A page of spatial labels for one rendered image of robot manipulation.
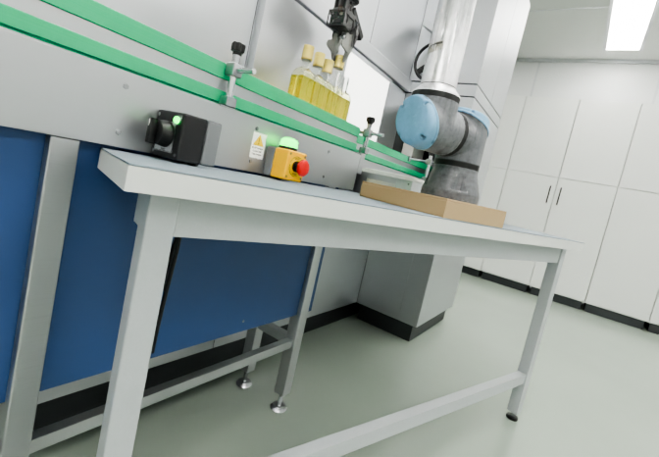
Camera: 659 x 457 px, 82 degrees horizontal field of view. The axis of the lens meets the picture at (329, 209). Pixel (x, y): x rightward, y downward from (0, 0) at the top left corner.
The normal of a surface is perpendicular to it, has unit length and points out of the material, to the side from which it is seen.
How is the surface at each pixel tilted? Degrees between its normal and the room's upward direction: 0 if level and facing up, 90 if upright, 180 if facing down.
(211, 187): 90
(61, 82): 90
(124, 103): 90
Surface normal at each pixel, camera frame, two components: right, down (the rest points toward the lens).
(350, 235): 0.60, 0.21
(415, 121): -0.82, 0.01
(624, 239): -0.55, -0.05
